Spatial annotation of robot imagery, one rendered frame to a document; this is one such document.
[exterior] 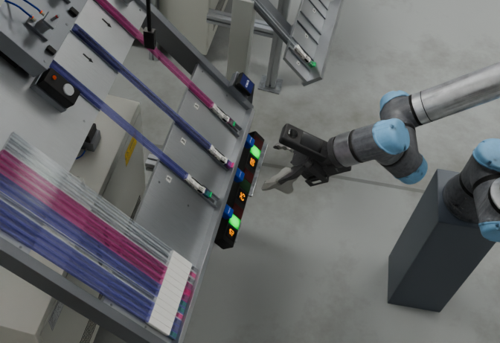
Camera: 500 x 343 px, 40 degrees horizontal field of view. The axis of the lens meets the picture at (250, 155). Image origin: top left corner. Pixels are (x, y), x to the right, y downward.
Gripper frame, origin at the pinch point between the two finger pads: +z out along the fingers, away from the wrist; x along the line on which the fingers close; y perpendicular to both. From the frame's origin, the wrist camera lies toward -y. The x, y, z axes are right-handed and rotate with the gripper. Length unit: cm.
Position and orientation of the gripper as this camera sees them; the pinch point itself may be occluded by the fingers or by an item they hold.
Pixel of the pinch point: (266, 165)
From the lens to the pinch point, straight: 162.9
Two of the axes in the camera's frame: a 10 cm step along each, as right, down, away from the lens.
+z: -7.5, 2.3, 6.2
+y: 6.2, 5.8, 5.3
